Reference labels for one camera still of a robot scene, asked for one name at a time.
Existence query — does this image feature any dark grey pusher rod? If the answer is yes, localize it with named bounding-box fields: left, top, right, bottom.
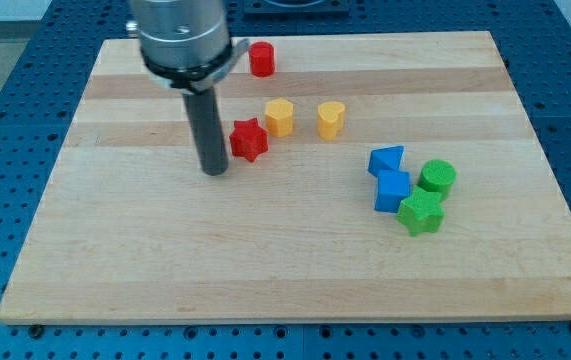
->
left=183, top=88, right=229, bottom=176

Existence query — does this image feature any red star block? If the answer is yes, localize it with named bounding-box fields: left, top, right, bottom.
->
left=229, top=118, right=269, bottom=162

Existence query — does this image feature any green star block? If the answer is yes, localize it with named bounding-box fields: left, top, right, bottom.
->
left=396, top=186, right=445, bottom=236

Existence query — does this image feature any yellow hexagon block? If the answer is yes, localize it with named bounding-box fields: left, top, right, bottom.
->
left=265, top=98, right=294, bottom=138

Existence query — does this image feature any red cylinder block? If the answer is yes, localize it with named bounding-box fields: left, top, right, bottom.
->
left=248, top=41, right=276, bottom=77

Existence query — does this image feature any yellow heart block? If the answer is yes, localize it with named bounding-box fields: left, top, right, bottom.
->
left=317, top=101, right=346, bottom=141

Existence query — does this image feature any blue triangle block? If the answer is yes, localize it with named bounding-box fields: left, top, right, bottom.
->
left=368, top=145, right=405, bottom=177

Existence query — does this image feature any wooden board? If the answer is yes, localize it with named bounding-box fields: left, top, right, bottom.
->
left=0, top=31, right=571, bottom=325

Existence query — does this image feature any blue cube block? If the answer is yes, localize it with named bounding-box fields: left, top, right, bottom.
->
left=374, top=170, right=411, bottom=213

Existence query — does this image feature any green cylinder block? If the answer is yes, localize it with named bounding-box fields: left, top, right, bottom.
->
left=417, top=159, right=457, bottom=201

